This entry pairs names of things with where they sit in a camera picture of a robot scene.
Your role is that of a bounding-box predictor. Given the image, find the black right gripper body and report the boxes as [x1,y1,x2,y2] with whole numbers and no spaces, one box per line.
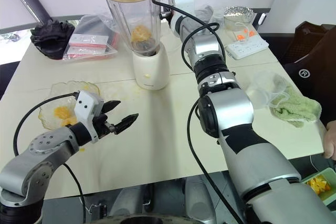
[159,10,173,22]

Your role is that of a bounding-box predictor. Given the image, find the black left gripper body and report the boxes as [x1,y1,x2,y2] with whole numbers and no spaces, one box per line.
[91,101,117,139]

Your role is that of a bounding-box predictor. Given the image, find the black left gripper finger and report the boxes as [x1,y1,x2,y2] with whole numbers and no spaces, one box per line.
[103,100,122,116]
[113,113,140,135]

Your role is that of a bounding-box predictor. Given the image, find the clear plastic blender jar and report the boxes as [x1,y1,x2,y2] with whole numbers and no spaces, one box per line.
[103,0,163,56]

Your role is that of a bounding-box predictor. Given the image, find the person's bare hand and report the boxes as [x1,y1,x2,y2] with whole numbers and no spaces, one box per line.
[323,120,336,161]

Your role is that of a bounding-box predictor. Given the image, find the grey cloth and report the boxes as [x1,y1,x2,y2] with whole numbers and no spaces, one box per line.
[195,5,215,23]

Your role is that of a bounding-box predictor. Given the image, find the scalloped clear glass bowl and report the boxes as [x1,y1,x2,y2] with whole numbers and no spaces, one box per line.
[38,80,101,131]

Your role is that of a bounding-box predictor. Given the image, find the cream blender motor base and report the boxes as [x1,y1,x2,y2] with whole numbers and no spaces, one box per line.
[132,41,170,90]

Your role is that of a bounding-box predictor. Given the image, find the red and white packet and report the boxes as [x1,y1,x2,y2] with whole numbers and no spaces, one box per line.
[69,35,110,48]
[66,45,107,56]

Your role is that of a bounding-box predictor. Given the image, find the foil covered bowl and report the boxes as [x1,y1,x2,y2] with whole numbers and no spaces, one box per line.
[223,5,255,32]

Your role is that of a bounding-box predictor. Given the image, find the clear bag with red packets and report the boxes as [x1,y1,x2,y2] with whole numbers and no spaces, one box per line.
[62,14,120,62]

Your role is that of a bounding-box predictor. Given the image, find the grey rounded shell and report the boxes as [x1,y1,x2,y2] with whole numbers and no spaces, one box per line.
[109,184,156,219]
[184,176,219,222]

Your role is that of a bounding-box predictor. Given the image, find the white power strip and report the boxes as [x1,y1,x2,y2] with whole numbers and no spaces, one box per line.
[226,37,269,60]

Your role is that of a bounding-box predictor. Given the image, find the crumpled black cloth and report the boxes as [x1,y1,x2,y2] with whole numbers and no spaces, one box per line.
[30,20,76,60]

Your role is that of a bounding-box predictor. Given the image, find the clear plastic cup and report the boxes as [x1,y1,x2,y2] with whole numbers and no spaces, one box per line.
[246,70,288,110]

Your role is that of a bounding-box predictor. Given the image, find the brown plastic crate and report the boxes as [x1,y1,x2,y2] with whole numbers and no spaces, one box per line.
[285,20,330,63]

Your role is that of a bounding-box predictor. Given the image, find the light green towel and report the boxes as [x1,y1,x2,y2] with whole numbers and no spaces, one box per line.
[270,77,323,130]

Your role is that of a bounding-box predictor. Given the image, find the person in brown jacket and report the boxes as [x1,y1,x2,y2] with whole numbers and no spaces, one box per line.
[285,26,336,130]

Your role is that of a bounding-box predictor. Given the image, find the orange peel scraps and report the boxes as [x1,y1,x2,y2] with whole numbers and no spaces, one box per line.
[306,175,332,192]

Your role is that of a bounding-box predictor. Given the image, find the light green tray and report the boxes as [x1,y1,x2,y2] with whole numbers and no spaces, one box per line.
[300,167,336,207]

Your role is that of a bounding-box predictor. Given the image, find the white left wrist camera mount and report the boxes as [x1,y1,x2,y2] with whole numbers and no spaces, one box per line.
[73,90,105,142]

